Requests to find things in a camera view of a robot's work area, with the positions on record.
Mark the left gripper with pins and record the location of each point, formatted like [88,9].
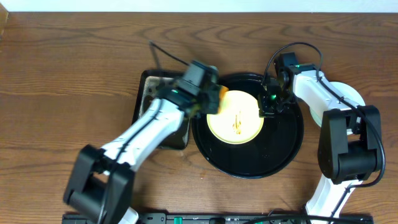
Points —
[213,99]

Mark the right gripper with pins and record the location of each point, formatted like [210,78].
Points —
[265,111]

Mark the green orange sponge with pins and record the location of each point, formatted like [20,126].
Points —
[222,93]

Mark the yellow plate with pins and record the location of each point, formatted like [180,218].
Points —
[239,121]

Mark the light green plate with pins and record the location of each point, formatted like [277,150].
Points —
[347,91]

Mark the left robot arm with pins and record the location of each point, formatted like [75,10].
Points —
[101,182]

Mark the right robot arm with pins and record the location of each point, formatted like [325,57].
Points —
[350,151]

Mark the black round tray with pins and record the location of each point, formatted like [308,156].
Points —
[269,152]

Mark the black rectangular soapy tray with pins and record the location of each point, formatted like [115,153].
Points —
[150,83]

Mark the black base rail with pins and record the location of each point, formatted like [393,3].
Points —
[162,218]

